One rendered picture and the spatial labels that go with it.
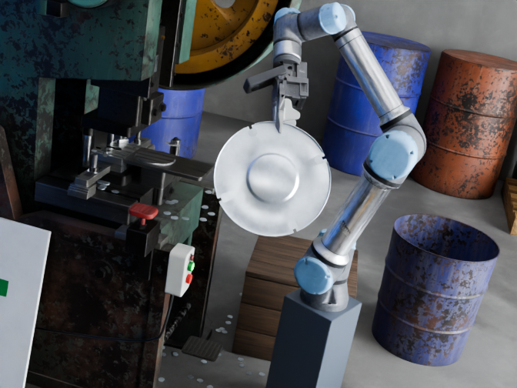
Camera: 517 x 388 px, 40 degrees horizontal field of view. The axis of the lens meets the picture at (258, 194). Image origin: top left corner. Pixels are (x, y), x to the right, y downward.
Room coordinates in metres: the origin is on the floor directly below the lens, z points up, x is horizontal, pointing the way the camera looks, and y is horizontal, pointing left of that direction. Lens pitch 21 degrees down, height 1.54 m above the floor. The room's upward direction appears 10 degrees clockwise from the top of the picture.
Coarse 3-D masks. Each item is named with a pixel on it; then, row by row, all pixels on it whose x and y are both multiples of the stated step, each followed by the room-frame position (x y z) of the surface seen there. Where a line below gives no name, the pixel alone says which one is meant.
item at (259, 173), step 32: (256, 128) 1.71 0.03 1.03; (288, 128) 1.72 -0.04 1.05; (224, 160) 1.66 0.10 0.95; (256, 160) 1.67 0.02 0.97; (288, 160) 1.68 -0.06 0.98; (224, 192) 1.62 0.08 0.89; (256, 192) 1.62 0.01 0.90; (288, 192) 1.63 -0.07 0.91; (320, 192) 1.65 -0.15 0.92; (256, 224) 1.59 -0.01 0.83; (288, 224) 1.60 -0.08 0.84
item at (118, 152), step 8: (112, 144) 2.12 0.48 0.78; (120, 144) 2.13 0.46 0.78; (128, 144) 2.15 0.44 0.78; (96, 152) 2.02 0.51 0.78; (112, 152) 2.04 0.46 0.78; (120, 152) 2.06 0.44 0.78; (128, 152) 2.07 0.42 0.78; (104, 160) 2.01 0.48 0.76; (112, 160) 2.01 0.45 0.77; (120, 160) 2.00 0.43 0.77; (112, 168) 2.01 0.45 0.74; (120, 168) 2.00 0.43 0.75
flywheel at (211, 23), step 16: (208, 0) 2.42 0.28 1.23; (240, 0) 2.40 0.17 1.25; (256, 0) 2.39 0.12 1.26; (272, 0) 2.35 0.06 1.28; (208, 16) 2.42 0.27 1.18; (224, 16) 2.41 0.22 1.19; (240, 16) 2.40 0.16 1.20; (256, 16) 2.36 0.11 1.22; (272, 16) 2.36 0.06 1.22; (192, 32) 2.43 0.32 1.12; (208, 32) 2.42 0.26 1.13; (224, 32) 2.41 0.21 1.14; (240, 32) 2.36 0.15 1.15; (256, 32) 2.35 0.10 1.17; (192, 48) 2.43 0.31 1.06; (208, 48) 2.40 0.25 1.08; (224, 48) 2.37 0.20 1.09; (240, 48) 2.36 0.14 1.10; (176, 64) 2.40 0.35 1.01; (192, 64) 2.39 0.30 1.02; (208, 64) 2.38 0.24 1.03; (224, 64) 2.37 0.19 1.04
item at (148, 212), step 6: (138, 204) 1.74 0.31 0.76; (132, 210) 1.70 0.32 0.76; (138, 210) 1.70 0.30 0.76; (144, 210) 1.71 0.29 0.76; (150, 210) 1.71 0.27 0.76; (156, 210) 1.72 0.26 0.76; (138, 216) 1.69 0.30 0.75; (144, 216) 1.69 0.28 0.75; (150, 216) 1.69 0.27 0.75; (144, 222) 1.71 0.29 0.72
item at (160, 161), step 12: (132, 156) 2.04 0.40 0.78; (144, 156) 2.05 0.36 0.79; (156, 156) 2.06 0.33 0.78; (168, 156) 2.08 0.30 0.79; (180, 156) 2.12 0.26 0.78; (144, 168) 2.02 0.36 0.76; (156, 168) 1.99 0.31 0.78; (168, 168) 2.00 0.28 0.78; (180, 168) 2.02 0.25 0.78; (192, 168) 2.03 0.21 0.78; (204, 168) 2.05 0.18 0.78; (144, 180) 2.02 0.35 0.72; (156, 180) 2.01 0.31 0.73; (168, 180) 2.05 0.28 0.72; (156, 192) 2.01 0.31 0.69; (168, 192) 2.07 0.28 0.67; (156, 204) 2.01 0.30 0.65
